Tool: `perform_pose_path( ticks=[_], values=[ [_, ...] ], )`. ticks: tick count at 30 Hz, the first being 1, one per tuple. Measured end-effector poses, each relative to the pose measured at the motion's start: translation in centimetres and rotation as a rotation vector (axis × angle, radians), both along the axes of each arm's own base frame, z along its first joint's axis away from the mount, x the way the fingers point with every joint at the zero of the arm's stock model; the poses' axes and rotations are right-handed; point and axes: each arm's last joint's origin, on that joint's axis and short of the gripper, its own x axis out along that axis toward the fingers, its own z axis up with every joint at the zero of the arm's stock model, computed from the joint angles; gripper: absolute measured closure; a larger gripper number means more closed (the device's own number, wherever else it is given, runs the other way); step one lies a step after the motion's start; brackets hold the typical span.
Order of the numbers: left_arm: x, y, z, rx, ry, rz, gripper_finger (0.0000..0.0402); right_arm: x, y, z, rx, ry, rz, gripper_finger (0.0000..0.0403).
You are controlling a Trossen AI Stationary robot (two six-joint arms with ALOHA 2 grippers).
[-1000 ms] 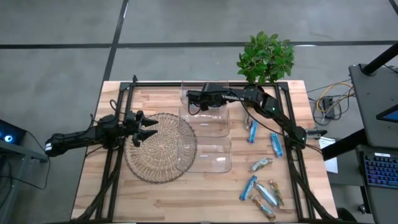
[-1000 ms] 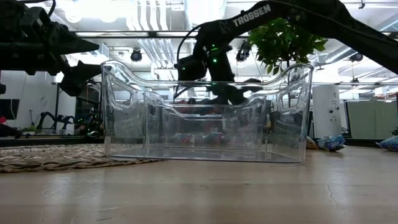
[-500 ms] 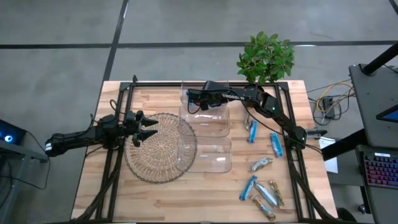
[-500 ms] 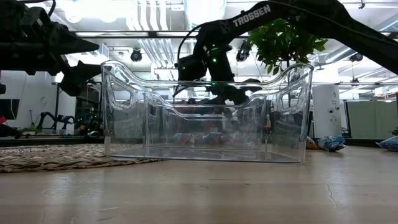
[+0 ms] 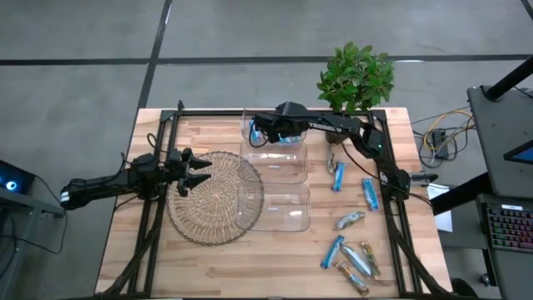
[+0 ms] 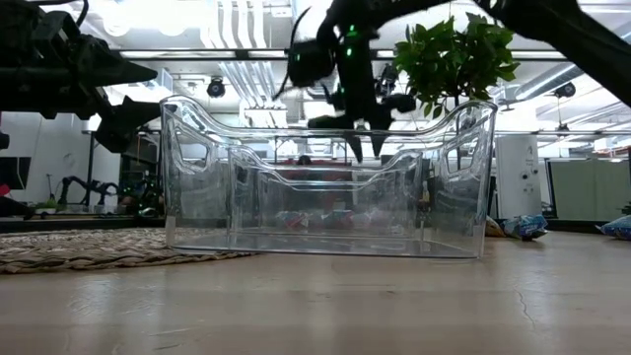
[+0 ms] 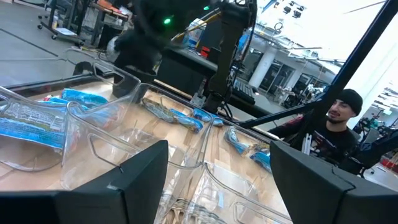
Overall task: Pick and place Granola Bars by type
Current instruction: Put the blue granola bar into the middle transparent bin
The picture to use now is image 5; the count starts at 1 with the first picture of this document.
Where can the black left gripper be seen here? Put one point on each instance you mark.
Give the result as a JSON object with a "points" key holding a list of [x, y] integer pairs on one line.
{"points": [[172, 171]]}

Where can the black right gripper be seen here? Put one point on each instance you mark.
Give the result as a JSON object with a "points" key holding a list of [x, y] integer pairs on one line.
{"points": [[287, 123]]}

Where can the grey green granola bar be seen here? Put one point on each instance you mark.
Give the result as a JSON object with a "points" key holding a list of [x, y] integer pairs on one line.
{"points": [[332, 164]]}

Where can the silver blue granola bar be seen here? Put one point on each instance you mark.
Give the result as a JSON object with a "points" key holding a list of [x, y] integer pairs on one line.
{"points": [[356, 261]]}

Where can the brown granola bar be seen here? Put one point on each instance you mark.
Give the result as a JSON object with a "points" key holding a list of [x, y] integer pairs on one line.
{"points": [[370, 259], [352, 278]]}

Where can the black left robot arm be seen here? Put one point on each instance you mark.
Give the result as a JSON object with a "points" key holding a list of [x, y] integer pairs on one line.
{"points": [[104, 183]]}

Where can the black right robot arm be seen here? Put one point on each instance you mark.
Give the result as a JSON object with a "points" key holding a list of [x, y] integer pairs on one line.
{"points": [[333, 123]]}

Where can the clear plastic bin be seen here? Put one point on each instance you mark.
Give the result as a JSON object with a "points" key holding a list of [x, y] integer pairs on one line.
{"points": [[291, 166], [246, 129], [275, 208]]}

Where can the round woven wicker basket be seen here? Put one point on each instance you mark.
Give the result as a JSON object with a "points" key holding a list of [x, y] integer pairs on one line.
{"points": [[208, 208]]}

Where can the green plant in black pot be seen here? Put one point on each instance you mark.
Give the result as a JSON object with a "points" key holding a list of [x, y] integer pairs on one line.
{"points": [[354, 79]]}

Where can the grey metal stand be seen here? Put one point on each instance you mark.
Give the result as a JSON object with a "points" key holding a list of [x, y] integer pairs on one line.
{"points": [[25, 204]]}

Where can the black computer with blue light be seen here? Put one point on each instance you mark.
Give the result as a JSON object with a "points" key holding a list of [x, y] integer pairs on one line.
{"points": [[21, 177]]}

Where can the black power adapter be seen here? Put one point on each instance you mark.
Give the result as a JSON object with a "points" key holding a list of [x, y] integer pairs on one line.
{"points": [[439, 139]]}

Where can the white paper sheet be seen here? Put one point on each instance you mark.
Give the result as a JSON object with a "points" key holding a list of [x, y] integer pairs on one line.
{"points": [[443, 221]]}

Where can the black stand beam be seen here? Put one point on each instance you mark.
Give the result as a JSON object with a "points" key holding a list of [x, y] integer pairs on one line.
{"points": [[462, 192]]}

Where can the grey cart top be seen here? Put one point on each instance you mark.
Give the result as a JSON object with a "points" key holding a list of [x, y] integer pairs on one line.
{"points": [[499, 137]]}

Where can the black diagonal pole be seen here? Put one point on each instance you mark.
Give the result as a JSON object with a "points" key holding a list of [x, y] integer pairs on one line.
{"points": [[512, 77]]}

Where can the black round foot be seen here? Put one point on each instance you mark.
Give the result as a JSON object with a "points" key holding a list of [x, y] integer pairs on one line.
{"points": [[464, 289]]}

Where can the black tablet screen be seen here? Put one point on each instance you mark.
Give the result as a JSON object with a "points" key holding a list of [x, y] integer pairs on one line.
{"points": [[522, 155]]}

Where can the backlit black keyboard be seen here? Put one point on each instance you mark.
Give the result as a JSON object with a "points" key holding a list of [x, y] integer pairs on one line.
{"points": [[510, 229]]}

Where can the black caster wheel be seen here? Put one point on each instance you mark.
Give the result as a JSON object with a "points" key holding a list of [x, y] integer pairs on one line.
{"points": [[485, 279]]}

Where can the grey desk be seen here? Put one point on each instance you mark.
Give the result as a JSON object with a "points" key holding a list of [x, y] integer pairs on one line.
{"points": [[512, 275]]}

